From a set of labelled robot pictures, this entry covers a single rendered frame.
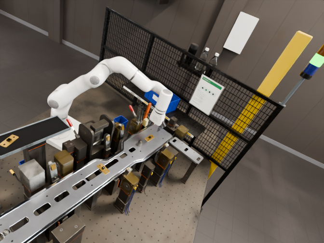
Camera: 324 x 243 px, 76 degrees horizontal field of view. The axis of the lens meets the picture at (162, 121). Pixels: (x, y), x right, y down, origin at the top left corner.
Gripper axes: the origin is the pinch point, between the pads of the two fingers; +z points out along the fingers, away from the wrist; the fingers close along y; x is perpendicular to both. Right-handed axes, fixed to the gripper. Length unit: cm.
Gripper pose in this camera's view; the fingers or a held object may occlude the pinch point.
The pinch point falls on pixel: (154, 127)
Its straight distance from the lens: 155.4
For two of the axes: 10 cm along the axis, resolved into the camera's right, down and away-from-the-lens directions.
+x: 5.7, -3.5, 7.4
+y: 7.6, 5.6, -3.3
